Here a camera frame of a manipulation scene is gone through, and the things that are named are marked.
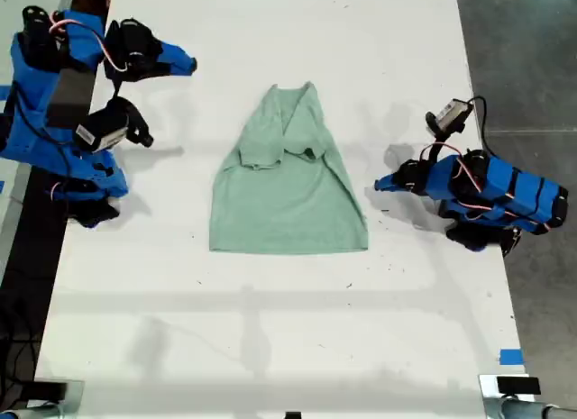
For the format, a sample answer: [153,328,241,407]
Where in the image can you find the pale green T-shirt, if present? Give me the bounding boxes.
[208,81,370,255]

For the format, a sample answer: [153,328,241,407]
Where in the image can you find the camera black stalk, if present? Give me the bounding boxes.
[105,96,155,149]
[425,112,466,169]

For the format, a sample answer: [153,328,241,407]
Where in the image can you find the black floor cable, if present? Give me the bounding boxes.
[0,301,40,396]

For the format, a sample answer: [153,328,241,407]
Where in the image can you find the grey metal tube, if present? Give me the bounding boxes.
[484,396,577,419]

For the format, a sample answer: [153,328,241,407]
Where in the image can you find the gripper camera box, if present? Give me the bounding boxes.
[434,98,475,130]
[73,112,132,152]

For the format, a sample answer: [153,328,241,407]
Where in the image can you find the metal table bracket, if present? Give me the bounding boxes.
[25,378,87,410]
[478,373,538,401]

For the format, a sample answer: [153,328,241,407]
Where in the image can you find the white side table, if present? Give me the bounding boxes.
[0,0,77,269]

